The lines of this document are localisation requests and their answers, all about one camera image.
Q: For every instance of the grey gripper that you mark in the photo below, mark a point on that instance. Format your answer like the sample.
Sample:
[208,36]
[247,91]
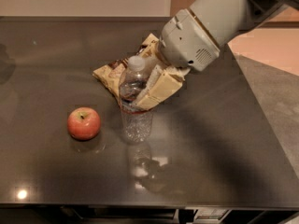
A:
[188,42]

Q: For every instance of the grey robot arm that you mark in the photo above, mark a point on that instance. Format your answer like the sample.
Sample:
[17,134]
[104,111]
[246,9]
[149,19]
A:
[226,19]

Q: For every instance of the clear plastic water bottle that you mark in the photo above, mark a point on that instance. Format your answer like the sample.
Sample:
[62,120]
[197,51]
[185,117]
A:
[136,121]

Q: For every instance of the brown white chip bag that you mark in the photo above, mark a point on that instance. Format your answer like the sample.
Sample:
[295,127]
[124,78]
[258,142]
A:
[110,74]

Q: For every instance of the red apple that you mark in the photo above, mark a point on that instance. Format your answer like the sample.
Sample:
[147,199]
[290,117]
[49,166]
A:
[83,123]

